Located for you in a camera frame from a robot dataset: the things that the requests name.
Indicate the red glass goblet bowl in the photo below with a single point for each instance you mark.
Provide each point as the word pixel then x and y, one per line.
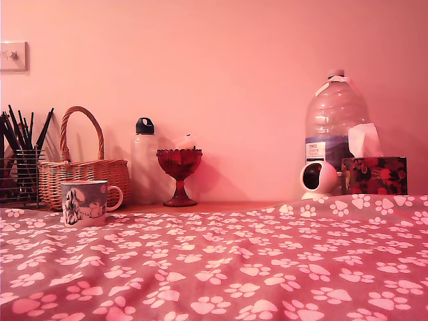
pixel 179 164

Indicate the white candle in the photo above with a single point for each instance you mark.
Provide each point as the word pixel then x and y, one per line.
pixel 185 141

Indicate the clear bottle with dark cap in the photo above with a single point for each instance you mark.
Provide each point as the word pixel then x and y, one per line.
pixel 146 167

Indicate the paw print cloth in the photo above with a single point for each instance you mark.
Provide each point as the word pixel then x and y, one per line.
pixel 214 261

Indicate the large clear water bottle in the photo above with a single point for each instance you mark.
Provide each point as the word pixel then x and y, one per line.
pixel 334 110

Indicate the illustrated ceramic mug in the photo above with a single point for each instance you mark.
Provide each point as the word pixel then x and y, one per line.
pixel 85 204

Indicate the white tissue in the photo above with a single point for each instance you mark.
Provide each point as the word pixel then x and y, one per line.
pixel 365 138

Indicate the floral tissue box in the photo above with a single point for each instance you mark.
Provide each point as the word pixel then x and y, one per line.
pixel 377 175

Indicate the black chopstick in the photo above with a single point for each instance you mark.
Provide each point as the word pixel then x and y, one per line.
pixel 6 132
pixel 30 130
pixel 44 128
pixel 15 127

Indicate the small white round camera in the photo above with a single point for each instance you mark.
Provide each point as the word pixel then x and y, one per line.
pixel 328 177

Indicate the wall switch plate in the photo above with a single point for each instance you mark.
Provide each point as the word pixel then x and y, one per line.
pixel 13 56

